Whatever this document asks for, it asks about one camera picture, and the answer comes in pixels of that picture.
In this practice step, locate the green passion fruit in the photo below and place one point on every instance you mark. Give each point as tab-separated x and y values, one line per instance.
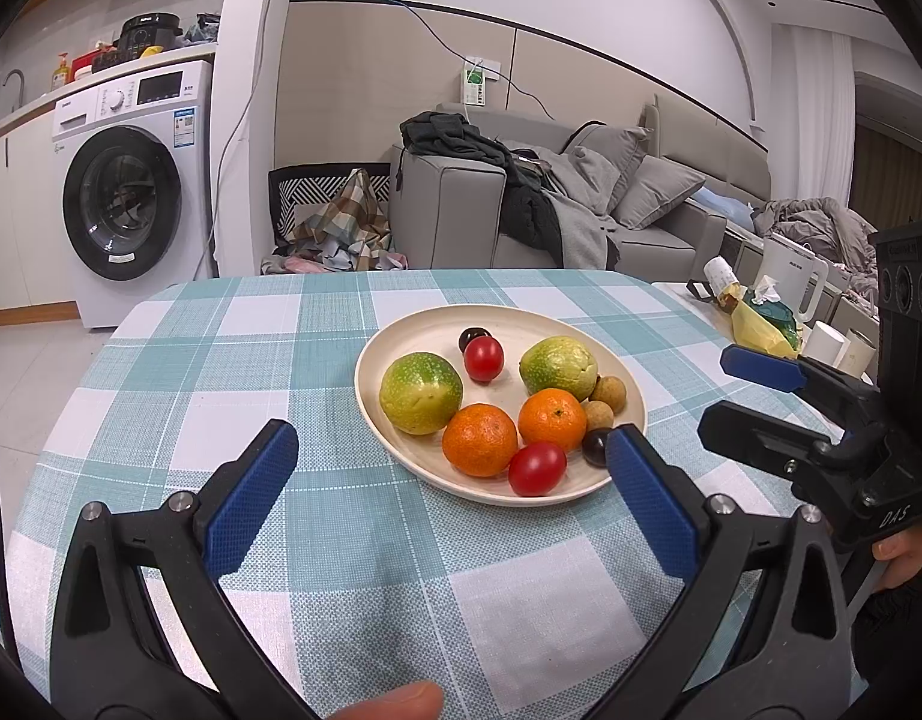
555	367
420	394

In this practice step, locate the person's right forearm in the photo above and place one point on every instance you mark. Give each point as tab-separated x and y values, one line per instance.
904	630

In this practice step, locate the light blue cushion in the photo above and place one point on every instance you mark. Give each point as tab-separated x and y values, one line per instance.
720	206

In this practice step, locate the dark jacket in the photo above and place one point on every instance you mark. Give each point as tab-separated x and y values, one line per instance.
532	217

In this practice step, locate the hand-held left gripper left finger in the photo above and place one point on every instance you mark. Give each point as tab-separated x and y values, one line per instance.
251	495

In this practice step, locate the white washing machine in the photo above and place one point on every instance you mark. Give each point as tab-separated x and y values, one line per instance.
131	202

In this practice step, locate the pile of clothes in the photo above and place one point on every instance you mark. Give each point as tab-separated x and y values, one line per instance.
318	264

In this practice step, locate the metal faucet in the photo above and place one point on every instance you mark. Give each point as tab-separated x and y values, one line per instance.
14	82

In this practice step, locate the wall socket with charger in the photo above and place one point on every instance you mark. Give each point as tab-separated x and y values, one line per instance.
476	82

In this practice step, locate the teal checked tablecloth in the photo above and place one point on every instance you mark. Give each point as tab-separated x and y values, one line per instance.
243	360

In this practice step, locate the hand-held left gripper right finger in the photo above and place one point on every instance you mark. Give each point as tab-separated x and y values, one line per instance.
648	502

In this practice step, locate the white cup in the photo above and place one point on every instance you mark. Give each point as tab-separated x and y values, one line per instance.
825	349
860	356

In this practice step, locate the orange mandarin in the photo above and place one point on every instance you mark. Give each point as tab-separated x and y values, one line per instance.
480	440
552	418

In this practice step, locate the plaid cloth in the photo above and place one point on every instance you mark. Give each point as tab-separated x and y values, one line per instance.
348	217

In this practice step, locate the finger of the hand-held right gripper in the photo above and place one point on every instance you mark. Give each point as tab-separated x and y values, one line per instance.
761	366
761	439

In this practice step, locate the orange soap bottle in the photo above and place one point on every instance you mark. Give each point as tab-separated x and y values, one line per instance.
62	71

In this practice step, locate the yellow plastic bag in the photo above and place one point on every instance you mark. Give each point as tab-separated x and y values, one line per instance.
757	330

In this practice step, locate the grey pillow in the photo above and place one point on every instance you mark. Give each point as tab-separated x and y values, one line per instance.
656	195
611	161

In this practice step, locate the teal tissue packet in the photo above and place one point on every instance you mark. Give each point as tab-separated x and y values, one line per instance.
772	307

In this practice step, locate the person's right hand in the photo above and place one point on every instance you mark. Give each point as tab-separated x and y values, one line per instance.
911	551

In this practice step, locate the grey hoodie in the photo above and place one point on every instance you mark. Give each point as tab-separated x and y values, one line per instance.
581	232

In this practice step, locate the grey blanket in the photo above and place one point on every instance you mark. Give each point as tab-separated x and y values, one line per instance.
814	221

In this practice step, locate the white electric kettle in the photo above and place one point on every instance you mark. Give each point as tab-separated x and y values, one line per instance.
787	270

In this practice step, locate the cream round plate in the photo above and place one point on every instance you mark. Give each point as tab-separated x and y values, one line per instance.
431	334

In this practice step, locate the grey sofa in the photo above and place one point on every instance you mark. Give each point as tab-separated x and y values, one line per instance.
453	217

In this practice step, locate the dark purple grape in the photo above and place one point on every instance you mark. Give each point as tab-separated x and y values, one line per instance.
596	446
472	335

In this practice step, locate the white kitchen cabinet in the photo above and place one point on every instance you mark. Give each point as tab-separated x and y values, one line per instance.
18	225

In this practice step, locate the black pressure cooker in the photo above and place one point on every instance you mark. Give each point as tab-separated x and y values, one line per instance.
150	34

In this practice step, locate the person's left hand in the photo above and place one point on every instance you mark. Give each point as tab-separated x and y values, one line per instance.
393	705

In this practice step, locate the white curtain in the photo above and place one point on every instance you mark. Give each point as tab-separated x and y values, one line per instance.
814	112

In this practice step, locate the black clip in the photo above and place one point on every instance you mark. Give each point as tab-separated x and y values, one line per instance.
702	290

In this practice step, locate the red cherry tomato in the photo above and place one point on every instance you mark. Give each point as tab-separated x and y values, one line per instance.
537	469
483	358

